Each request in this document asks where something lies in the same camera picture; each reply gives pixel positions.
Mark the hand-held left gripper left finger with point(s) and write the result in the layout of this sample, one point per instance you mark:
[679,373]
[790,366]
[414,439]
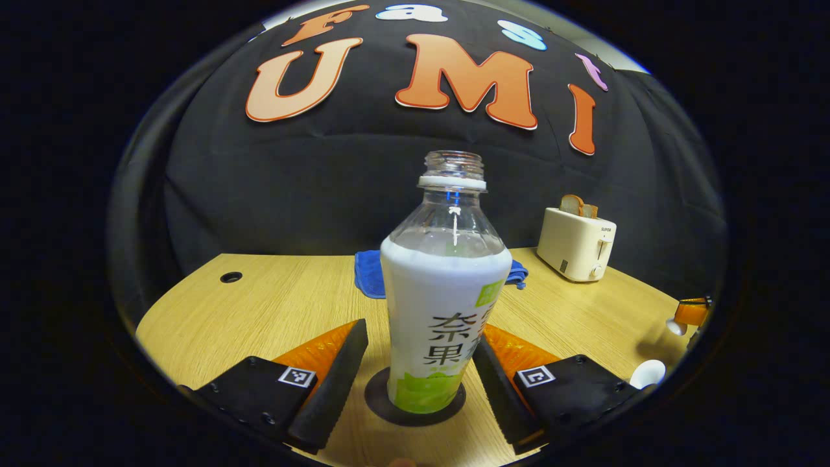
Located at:
[334,383]

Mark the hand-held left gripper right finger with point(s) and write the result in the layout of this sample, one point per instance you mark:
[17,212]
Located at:
[500,397]

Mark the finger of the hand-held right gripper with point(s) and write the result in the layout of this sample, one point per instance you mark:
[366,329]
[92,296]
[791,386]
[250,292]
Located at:
[692,312]

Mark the dark round coaster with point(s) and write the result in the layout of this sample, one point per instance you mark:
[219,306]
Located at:
[376,402]

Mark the white teacup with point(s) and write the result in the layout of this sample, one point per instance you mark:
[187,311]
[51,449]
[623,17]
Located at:
[647,374]

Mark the clear water bottle green label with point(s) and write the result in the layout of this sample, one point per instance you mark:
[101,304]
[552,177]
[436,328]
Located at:
[441,292]

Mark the blue towel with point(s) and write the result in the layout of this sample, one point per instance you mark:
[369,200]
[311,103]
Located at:
[368,275]

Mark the white toaster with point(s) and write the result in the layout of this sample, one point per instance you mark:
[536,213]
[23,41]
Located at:
[574,246]

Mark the toast slice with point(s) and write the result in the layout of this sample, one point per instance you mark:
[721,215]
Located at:
[591,211]
[572,205]

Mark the black backdrop cloth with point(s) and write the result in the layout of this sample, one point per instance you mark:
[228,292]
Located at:
[292,194]

